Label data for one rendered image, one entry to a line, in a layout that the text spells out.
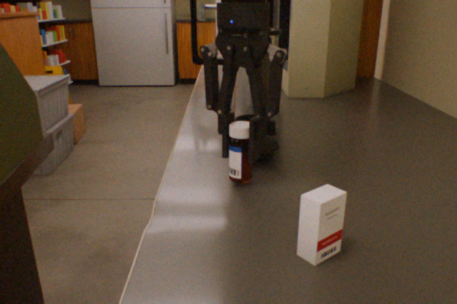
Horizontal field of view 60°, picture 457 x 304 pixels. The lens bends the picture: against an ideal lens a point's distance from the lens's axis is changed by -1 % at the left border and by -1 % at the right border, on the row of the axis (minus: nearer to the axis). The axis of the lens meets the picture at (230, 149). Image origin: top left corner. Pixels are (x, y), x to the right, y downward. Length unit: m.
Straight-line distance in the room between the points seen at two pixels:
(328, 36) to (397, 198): 0.70
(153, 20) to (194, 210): 5.67
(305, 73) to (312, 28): 0.13
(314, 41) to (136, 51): 5.16
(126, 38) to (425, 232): 5.90
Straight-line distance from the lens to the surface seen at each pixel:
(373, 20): 1.68
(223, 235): 0.52
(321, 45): 1.25
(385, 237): 0.55
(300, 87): 1.26
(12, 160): 0.80
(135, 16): 6.23
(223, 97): 0.62
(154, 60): 6.24
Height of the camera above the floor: 1.22
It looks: 20 degrees down
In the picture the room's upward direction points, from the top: straight up
